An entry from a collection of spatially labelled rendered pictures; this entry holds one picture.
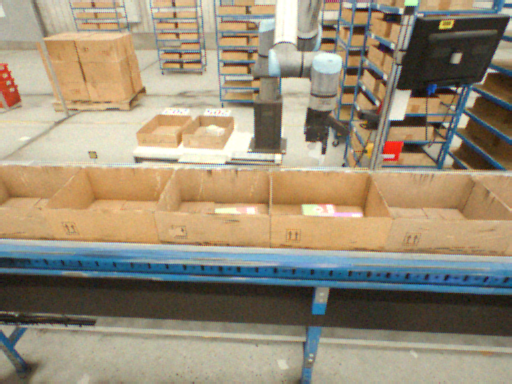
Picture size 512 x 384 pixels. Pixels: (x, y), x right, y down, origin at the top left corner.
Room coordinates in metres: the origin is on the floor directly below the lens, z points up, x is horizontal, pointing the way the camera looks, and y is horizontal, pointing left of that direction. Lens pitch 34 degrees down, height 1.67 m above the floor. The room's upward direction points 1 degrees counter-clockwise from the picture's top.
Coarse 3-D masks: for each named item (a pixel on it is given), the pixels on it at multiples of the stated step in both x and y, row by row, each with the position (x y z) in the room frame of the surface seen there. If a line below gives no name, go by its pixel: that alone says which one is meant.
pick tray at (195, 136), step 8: (200, 120) 2.32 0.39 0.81; (208, 120) 2.31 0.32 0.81; (216, 120) 2.30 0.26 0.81; (224, 120) 2.29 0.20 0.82; (232, 120) 2.22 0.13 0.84; (192, 128) 2.16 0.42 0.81; (200, 128) 2.28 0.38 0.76; (224, 128) 2.26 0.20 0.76; (232, 128) 2.21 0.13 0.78; (184, 136) 1.95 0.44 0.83; (192, 136) 1.94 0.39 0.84; (200, 136) 1.93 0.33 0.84; (208, 136) 1.92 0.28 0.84; (216, 136) 1.91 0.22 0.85; (224, 136) 1.97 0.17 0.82; (184, 144) 1.95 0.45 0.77; (192, 144) 1.94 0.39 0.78; (200, 144) 1.93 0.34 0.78; (208, 144) 1.92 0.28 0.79; (216, 144) 1.91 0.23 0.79; (224, 144) 1.96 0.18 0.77
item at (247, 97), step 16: (224, 0) 5.04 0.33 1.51; (224, 16) 5.04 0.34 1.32; (240, 16) 5.01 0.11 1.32; (256, 16) 4.98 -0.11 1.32; (272, 16) 4.96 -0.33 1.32; (224, 32) 5.04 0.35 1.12; (240, 32) 5.01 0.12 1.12; (256, 32) 4.98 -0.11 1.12; (224, 80) 5.49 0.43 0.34; (240, 80) 5.45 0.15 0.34; (224, 96) 5.24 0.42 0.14; (240, 96) 5.22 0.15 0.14
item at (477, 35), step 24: (432, 24) 1.47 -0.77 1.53; (456, 24) 1.50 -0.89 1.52; (480, 24) 1.54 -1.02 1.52; (504, 24) 1.58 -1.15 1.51; (408, 48) 1.50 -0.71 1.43; (432, 48) 1.46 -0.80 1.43; (456, 48) 1.50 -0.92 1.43; (480, 48) 1.54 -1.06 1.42; (408, 72) 1.47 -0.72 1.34; (432, 72) 1.48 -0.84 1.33; (456, 72) 1.52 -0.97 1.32; (480, 72) 1.57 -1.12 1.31; (432, 144) 1.48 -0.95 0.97
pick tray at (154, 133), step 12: (156, 120) 2.32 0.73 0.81; (168, 120) 2.34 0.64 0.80; (180, 120) 2.33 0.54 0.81; (192, 120) 2.31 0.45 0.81; (144, 132) 2.10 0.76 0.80; (156, 132) 2.21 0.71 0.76; (168, 132) 2.20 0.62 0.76; (180, 132) 2.04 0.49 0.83; (144, 144) 1.97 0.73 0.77; (156, 144) 1.96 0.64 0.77; (168, 144) 1.95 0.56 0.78
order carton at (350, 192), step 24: (288, 192) 1.08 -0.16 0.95; (312, 192) 1.07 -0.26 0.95; (336, 192) 1.07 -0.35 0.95; (360, 192) 1.06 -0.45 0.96; (288, 216) 0.79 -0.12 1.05; (312, 216) 0.79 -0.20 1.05; (336, 216) 0.78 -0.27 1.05; (384, 216) 0.83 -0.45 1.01; (288, 240) 0.79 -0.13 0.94; (312, 240) 0.79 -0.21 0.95; (336, 240) 0.78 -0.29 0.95; (360, 240) 0.78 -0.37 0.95; (384, 240) 0.77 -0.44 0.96
